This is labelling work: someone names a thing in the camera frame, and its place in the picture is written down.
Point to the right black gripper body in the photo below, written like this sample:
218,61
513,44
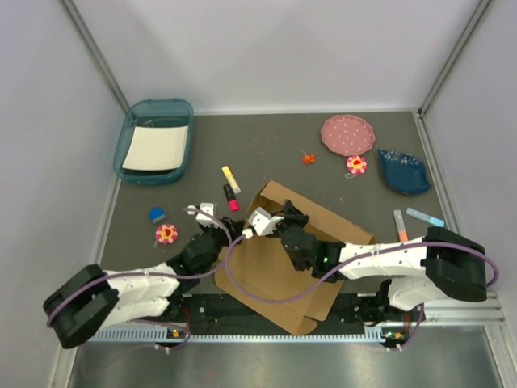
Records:
290,220

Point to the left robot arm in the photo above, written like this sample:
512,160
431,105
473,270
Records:
94,299

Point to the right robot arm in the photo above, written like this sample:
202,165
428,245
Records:
438,265

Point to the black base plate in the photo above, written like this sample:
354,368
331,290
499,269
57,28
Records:
203,310

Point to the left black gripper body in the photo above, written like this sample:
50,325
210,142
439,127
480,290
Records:
220,234

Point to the pink flower toy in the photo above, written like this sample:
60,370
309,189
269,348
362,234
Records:
356,165
166,234

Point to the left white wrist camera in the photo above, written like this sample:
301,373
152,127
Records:
206,213

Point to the small blue scraper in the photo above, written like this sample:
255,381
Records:
156,214

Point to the pink flower toy right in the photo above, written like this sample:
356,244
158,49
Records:
356,165

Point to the yellow highlighter marker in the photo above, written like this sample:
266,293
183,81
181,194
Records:
232,182

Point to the orange glitter maple leaf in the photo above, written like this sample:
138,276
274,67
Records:
308,159

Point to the dark blue leaf dish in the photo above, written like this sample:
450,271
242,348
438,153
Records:
404,173

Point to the aluminium frame rail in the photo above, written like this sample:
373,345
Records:
445,312

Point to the teal plastic bin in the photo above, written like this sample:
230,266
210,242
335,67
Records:
156,113

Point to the light blue marker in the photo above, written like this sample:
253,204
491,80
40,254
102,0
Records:
434,221

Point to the orange grey marker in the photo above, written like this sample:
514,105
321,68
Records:
400,225

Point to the pink polka dot plate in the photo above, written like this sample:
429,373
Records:
347,135

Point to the pink flower toy left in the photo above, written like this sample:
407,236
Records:
166,234

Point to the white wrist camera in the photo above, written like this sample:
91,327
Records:
261,223
206,213

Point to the white paper sheet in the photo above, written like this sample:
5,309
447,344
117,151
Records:
156,149

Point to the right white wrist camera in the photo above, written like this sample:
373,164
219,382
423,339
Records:
261,223

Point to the pink black highlighter marker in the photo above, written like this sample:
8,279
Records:
231,198

